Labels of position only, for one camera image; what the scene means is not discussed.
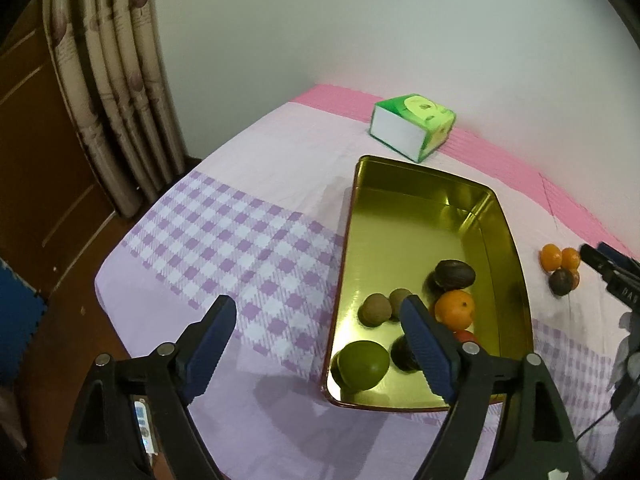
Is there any small orange mandarin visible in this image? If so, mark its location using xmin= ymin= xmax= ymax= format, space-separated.
xmin=561 ymin=247 xmax=582 ymax=272

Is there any dark avocado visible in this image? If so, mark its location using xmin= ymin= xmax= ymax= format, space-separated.
xmin=548 ymin=268 xmax=574 ymax=297
xmin=434 ymin=259 xmax=476 ymax=290
xmin=390 ymin=335 xmax=421 ymax=373

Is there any large red tomato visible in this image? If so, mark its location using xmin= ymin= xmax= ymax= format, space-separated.
xmin=454 ymin=330 xmax=480 ymax=346

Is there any large orange mandarin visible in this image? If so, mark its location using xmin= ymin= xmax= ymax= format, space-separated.
xmin=434 ymin=290 xmax=475 ymax=332

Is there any green lime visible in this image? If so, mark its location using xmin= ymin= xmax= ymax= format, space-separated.
xmin=334 ymin=340 xmax=390 ymax=392

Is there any dark avocado front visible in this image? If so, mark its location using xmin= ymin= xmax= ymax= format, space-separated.
xmin=434 ymin=259 xmax=476 ymax=290

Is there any brown kiwi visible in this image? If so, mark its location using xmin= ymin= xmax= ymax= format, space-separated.
xmin=388 ymin=288 xmax=412 ymax=320
xmin=357 ymin=292 xmax=393 ymax=327

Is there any small red tomato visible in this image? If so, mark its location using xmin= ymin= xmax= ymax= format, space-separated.
xmin=570 ymin=270 xmax=580 ymax=290

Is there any blue foam mat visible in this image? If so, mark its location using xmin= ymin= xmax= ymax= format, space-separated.
xmin=0 ymin=261 xmax=47 ymax=387

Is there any gold toffee tin box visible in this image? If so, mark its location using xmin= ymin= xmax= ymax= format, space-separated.
xmin=321 ymin=155 xmax=534 ymax=412

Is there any brown wooden door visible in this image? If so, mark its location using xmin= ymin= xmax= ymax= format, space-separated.
xmin=1 ymin=0 xmax=131 ymax=479

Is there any green tissue pack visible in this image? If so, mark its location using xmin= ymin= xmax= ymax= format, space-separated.
xmin=369 ymin=93 xmax=457 ymax=164

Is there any pink purple checked tablecloth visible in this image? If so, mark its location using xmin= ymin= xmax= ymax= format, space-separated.
xmin=96 ymin=85 xmax=627 ymax=479

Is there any beige patterned curtain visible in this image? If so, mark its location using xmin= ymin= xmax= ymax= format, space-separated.
xmin=42 ymin=0 xmax=186 ymax=217

